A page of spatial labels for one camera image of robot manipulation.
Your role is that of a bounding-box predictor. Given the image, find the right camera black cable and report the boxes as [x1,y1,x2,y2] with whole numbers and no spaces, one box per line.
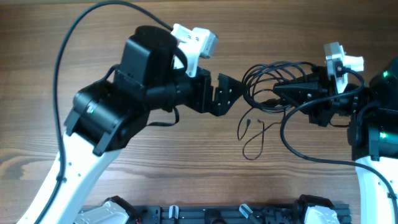
[279,67,398,224]

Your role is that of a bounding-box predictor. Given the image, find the black cable bundle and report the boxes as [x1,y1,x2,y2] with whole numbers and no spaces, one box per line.
[237,60,321,161]

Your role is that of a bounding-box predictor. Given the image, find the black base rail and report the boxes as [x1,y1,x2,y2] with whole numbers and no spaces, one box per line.
[74,194,352,224]

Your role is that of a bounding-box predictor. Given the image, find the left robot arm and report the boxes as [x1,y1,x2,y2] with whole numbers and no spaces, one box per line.
[21,24,244,223]

